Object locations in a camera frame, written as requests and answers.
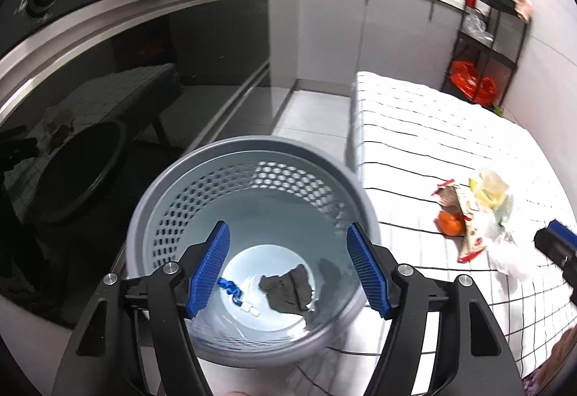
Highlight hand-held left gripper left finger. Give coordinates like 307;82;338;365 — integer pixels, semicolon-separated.
52;220;232;396

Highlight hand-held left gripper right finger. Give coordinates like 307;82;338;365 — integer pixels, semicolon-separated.
346;222;526;396

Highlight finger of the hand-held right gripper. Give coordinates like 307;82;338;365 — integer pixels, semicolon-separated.
534;219;577;302

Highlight white tissue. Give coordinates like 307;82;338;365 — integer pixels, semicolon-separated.
478;198;535;282

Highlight red and white snack wrapper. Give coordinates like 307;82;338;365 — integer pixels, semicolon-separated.
432;179;488;264

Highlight grey perforated plastic bin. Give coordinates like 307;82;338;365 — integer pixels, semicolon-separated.
125;135;382;367

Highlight orange peel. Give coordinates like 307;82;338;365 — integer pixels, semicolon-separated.
435;210;465;237

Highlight person's right forearm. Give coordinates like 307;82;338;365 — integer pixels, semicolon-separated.
547;326;577;379

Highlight blue and white wrapper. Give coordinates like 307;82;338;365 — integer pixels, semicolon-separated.
217;276;261;316

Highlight dark grey paper scrap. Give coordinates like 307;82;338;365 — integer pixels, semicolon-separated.
259;264;315;315

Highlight black-checked white tablecloth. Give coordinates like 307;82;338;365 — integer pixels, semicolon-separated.
345;71;577;383

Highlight red plastic bag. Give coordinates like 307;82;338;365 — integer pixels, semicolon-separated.
451;60;497;106

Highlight black metal shelf trolley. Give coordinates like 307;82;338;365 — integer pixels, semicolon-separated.
442;0;533;108

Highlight black glossy cabinet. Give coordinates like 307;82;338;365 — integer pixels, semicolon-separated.
0;0;271;329

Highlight clear plastic bag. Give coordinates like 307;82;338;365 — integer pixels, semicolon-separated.
464;13;494;43

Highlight grey kitchen counter cabinets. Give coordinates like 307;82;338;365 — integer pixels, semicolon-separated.
268;0;465;95

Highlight black cable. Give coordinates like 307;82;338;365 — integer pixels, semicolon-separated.
288;346;384;392

